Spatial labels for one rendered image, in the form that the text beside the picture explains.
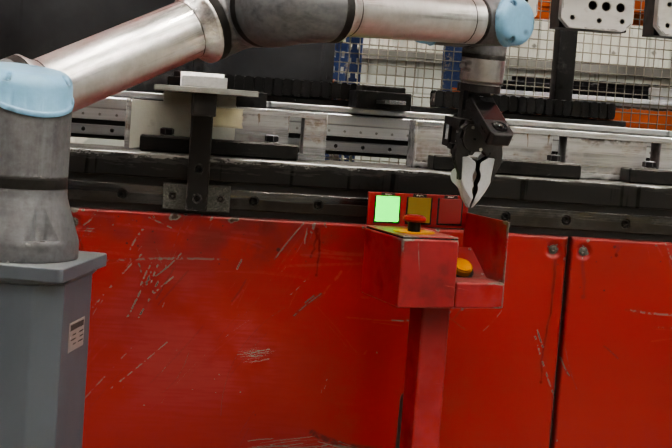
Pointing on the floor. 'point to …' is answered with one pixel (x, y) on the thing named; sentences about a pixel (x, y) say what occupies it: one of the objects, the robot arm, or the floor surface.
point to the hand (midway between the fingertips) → (472, 200)
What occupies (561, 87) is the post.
